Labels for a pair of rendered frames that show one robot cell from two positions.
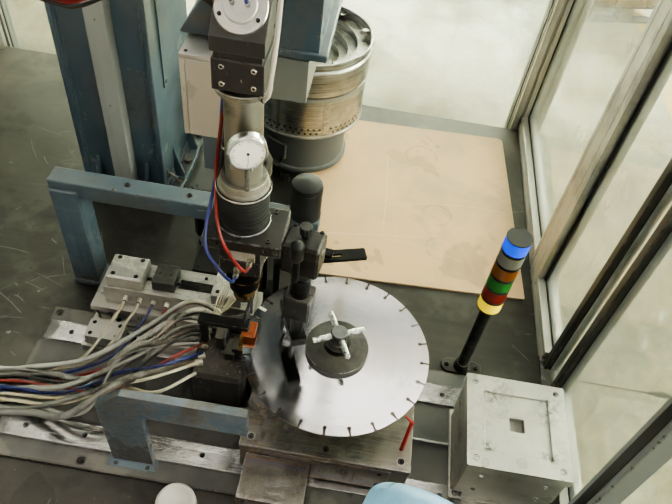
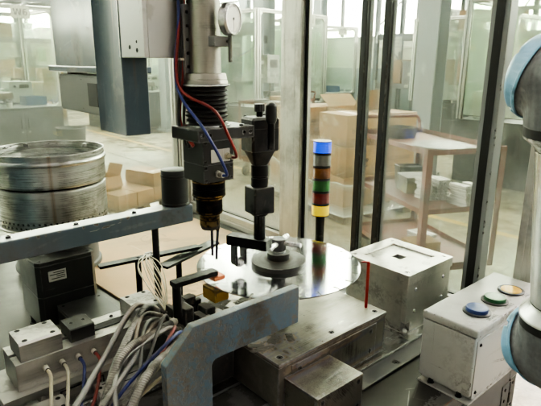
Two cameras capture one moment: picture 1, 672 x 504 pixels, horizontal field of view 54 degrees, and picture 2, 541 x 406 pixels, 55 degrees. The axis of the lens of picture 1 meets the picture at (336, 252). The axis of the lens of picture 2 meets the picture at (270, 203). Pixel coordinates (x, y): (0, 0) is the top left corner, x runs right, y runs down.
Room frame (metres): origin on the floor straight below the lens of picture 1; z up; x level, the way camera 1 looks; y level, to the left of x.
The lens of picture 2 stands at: (-0.06, 0.65, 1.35)
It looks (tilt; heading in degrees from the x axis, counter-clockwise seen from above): 15 degrees down; 318
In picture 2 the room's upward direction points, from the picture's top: straight up
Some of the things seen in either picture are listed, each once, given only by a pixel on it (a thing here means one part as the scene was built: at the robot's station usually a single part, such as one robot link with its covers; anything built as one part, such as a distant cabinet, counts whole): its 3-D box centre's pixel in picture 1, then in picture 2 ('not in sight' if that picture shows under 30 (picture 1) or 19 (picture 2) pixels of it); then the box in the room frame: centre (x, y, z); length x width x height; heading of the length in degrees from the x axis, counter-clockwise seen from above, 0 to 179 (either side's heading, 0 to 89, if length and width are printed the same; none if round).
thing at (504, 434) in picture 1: (504, 443); (397, 284); (0.58, -0.36, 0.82); 0.18 x 0.18 x 0.15; 89
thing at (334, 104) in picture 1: (305, 93); (54, 209); (1.42, 0.14, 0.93); 0.31 x 0.31 x 0.36
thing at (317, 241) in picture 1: (301, 272); (259, 160); (0.62, 0.05, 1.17); 0.06 x 0.05 x 0.20; 80
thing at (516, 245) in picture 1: (517, 243); (322, 147); (0.78, -0.30, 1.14); 0.05 x 0.04 x 0.03; 179
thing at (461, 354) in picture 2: not in sight; (482, 332); (0.34, -0.30, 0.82); 0.28 x 0.11 x 0.15; 89
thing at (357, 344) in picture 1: (337, 345); (278, 257); (0.65, -0.03, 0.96); 0.11 x 0.11 x 0.03
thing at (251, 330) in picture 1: (227, 331); (197, 292); (0.65, 0.17, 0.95); 0.10 x 0.03 x 0.07; 89
